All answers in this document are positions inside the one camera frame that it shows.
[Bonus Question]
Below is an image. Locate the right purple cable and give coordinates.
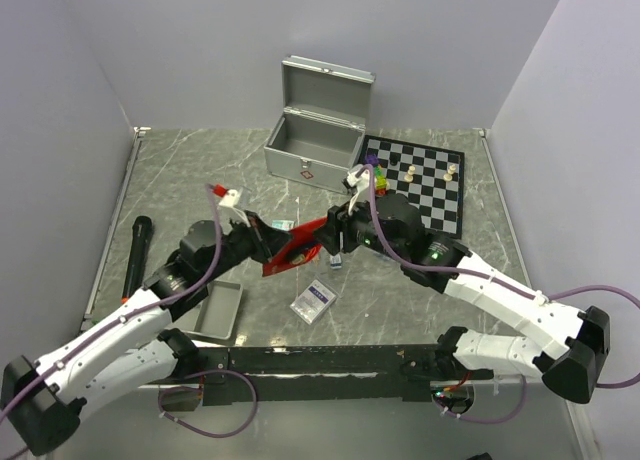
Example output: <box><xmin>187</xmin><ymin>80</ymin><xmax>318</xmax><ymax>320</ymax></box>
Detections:
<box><xmin>357</xmin><ymin>163</ymin><xmax>640</xmax><ymax>426</ymax></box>

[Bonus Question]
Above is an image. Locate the red first aid pouch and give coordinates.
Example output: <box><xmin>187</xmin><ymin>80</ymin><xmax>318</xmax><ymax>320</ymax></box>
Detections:
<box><xmin>262</xmin><ymin>217</ymin><xmax>327</xmax><ymax>277</ymax></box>

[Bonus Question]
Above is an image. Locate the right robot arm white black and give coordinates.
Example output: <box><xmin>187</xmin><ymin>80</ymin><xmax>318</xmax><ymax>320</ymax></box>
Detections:
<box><xmin>314</xmin><ymin>194</ymin><xmax>610</xmax><ymax>404</ymax></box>

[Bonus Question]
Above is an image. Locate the colourful toy brick car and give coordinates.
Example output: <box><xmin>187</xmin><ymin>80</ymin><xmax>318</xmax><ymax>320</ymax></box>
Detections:
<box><xmin>365</xmin><ymin>153</ymin><xmax>388</xmax><ymax>196</ymax></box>

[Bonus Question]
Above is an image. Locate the small blue white packet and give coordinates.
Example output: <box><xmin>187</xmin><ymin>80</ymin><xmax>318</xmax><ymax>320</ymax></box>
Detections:
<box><xmin>329</xmin><ymin>254</ymin><xmax>343</xmax><ymax>270</ymax></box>

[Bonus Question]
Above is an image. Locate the white chess piece left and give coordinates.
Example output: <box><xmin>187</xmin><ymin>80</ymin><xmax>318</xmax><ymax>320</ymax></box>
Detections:
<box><xmin>404</xmin><ymin>165</ymin><xmax>416</xmax><ymax>183</ymax></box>

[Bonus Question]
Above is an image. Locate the black marker orange cap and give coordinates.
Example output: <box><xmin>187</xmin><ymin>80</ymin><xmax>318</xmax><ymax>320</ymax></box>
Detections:
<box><xmin>121</xmin><ymin>215</ymin><xmax>154</xmax><ymax>303</ymax></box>

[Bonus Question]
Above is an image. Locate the white chess piece right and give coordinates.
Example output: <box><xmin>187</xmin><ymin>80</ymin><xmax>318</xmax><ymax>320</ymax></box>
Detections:
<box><xmin>443</xmin><ymin>164</ymin><xmax>457</xmax><ymax>182</ymax></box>

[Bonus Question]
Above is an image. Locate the silver metal medicine case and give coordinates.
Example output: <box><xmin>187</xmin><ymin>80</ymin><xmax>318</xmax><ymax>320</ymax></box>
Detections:
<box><xmin>264</xmin><ymin>55</ymin><xmax>376</xmax><ymax>193</ymax></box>

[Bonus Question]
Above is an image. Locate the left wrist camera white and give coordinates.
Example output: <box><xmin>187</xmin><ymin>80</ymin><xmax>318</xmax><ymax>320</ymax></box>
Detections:
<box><xmin>207</xmin><ymin>184</ymin><xmax>251</xmax><ymax>224</ymax></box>

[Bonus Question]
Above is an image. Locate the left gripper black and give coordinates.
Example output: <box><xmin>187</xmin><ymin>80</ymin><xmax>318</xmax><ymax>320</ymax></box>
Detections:
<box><xmin>202</xmin><ymin>209</ymin><xmax>294</xmax><ymax>283</ymax></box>

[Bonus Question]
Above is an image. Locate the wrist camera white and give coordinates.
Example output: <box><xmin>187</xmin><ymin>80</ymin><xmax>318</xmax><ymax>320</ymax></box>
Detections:
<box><xmin>207</xmin><ymin>184</ymin><xmax>251</xmax><ymax>224</ymax></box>
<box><xmin>343</xmin><ymin>164</ymin><xmax>375</xmax><ymax>217</ymax></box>

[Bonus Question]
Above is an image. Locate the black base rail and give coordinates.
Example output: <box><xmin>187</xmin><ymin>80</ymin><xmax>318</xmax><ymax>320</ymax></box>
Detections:
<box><xmin>156</xmin><ymin>344</ymin><xmax>493</xmax><ymax>406</ymax></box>

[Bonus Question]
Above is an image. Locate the black white chessboard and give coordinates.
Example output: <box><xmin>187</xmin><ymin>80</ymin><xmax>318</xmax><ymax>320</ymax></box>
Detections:
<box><xmin>358</xmin><ymin>135</ymin><xmax>465</xmax><ymax>239</ymax></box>

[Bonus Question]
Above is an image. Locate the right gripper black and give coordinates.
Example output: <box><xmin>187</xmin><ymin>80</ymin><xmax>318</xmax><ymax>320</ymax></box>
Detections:
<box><xmin>311</xmin><ymin>189</ymin><xmax>407</xmax><ymax>262</ymax></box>

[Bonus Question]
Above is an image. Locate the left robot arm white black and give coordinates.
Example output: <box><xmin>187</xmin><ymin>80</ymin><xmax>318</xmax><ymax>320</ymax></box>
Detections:
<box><xmin>1</xmin><ymin>213</ymin><xmax>294</xmax><ymax>456</ymax></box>

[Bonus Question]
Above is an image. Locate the grey plastic divided tray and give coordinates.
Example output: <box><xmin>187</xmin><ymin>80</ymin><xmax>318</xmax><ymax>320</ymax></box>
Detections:
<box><xmin>172</xmin><ymin>280</ymin><xmax>243</xmax><ymax>343</ymax></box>

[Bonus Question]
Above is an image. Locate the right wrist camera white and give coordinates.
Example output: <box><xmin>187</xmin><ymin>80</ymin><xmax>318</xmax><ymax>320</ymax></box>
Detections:
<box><xmin>343</xmin><ymin>164</ymin><xmax>375</xmax><ymax>217</ymax></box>

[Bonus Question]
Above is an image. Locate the white chess piece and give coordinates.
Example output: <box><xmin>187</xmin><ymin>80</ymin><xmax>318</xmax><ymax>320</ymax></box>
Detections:
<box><xmin>443</xmin><ymin>164</ymin><xmax>457</xmax><ymax>182</ymax></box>
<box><xmin>404</xmin><ymin>165</ymin><xmax>416</xmax><ymax>183</ymax></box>

